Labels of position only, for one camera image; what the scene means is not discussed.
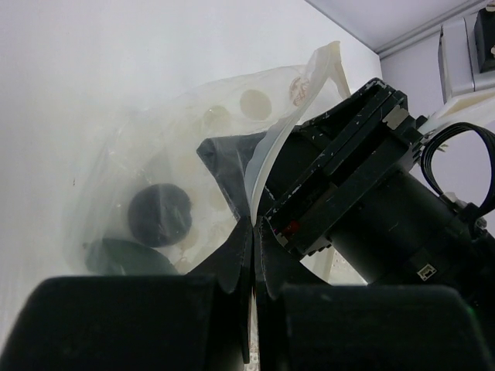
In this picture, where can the fake dark round fruit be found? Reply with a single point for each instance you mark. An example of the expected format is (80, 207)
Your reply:
(160, 215)

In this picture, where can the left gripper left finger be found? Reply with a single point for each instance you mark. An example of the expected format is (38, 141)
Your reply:
(196, 321)

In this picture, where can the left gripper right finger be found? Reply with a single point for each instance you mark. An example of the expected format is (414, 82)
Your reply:
(305, 323)

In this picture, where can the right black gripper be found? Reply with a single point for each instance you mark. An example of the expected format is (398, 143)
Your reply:
(326, 165)

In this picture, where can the right aluminium frame post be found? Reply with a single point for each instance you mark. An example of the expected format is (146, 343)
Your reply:
(427, 29)

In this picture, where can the fake dark green avocado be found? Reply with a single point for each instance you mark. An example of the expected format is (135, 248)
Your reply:
(113, 257)

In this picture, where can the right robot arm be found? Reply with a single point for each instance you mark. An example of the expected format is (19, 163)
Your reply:
(407, 230)

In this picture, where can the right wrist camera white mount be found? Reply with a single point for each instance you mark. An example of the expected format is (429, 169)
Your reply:
(466, 66)

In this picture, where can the clear polka dot zip bag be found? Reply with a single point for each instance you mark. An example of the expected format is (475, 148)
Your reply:
(138, 149)

